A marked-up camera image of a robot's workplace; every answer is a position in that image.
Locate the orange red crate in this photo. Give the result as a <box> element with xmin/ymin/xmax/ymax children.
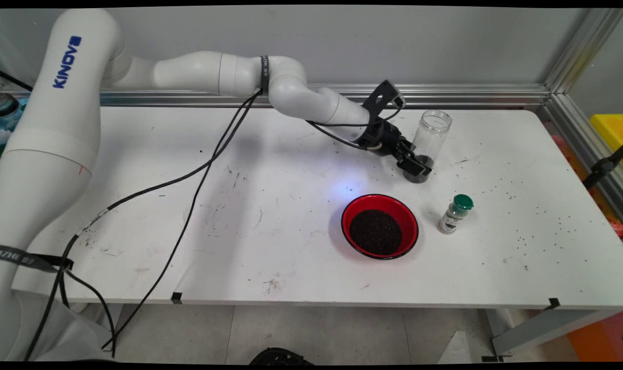
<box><xmin>566</xmin><ymin>310</ymin><xmax>623</xmax><ymax>361</ymax></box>

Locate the aluminium frame post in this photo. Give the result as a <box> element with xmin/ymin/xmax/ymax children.
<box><xmin>543</xmin><ymin>8</ymin><xmax>623</xmax><ymax>96</ymax></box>

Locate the grey table leg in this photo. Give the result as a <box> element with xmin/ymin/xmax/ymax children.
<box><xmin>490</xmin><ymin>307</ymin><xmax>623</xmax><ymax>358</ymax></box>

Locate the spice bottle with green cap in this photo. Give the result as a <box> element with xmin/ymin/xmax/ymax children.
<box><xmin>438</xmin><ymin>194</ymin><xmax>474</xmax><ymax>235</ymax></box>

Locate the clear plastic jar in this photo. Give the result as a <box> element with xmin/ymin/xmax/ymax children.
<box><xmin>403</xmin><ymin>109</ymin><xmax>453</xmax><ymax>184</ymax></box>

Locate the black cable with white label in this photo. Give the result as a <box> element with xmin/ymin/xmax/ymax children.
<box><xmin>24</xmin><ymin>90</ymin><xmax>369</xmax><ymax>361</ymax></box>

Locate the yellow plastic block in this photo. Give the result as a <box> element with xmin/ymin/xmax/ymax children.
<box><xmin>590</xmin><ymin>114</ymin><xmax>623</xmax><ymax>166</ymax></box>

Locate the black round floor object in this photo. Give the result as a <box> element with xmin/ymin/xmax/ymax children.
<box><xmin>250</xmin><ymin>347</ymin><xmax>315</xmax><ymax>365</ymax></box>

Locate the aluminium frame rail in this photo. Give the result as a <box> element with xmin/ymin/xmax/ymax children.
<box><xmin>0</xmin><ymin>84</ymin><xmax>551</xmax><ymax>108</ymax></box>
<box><xmin>540</xmin><ymin>92</ymin><xmax>623</xmax><ymax>224</ymax></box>

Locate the black velcro strap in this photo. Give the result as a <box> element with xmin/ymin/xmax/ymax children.
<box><xmin>0</xmin><ymin>245</ymin><xmax>75</xmax><ymax>273</ymax></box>

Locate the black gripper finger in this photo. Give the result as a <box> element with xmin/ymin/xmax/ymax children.
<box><xmin>395</xmin><ymin>138</ymin><xmax>420</xmax><ymax>161</ymax></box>
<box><xmin>396</xmin><ymin>152</ymin><xmax>432</xmax><ymax>178</ymax></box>

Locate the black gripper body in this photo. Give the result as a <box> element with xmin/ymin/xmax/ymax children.
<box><xmin>354</xmin><ymin>120</ymin><xmax>405</xmax><ymax>157</ymax></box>

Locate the teal plastic item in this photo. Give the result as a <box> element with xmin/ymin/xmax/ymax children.
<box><xmin>0</xmin><ymin>94</ymin><xmax>29</xmax><ymax>155</ymax></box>

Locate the black camera bracket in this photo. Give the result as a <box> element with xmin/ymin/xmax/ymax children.
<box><xmin>362</xmin><ymin>80</ymin><xmax>402</xmax><ymax>122</ymax></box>

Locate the red bowl with black rim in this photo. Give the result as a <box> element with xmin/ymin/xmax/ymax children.
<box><xmin>341</xmin><ymin>194</ymin><xmax>419</xmax><ymax>260</ymax></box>

